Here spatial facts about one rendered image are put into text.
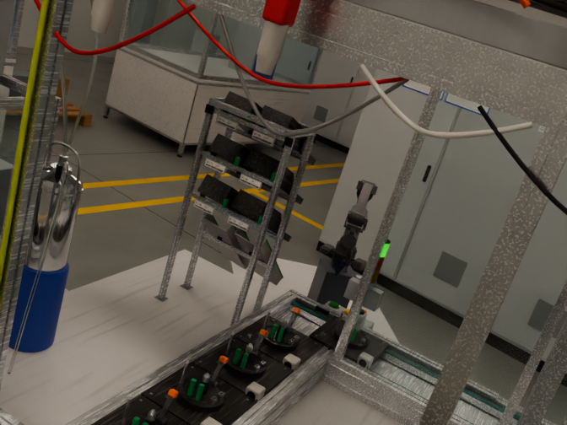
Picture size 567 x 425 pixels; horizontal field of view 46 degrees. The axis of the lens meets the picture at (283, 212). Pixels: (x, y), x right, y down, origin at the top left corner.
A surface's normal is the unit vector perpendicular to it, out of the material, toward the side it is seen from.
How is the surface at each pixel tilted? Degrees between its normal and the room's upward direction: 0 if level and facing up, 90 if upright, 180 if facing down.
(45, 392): 0
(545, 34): 90
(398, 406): 90
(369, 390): 90
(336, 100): 90
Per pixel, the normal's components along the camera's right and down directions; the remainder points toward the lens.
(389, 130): -0.57, 0.10
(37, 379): 0.29, -0.91
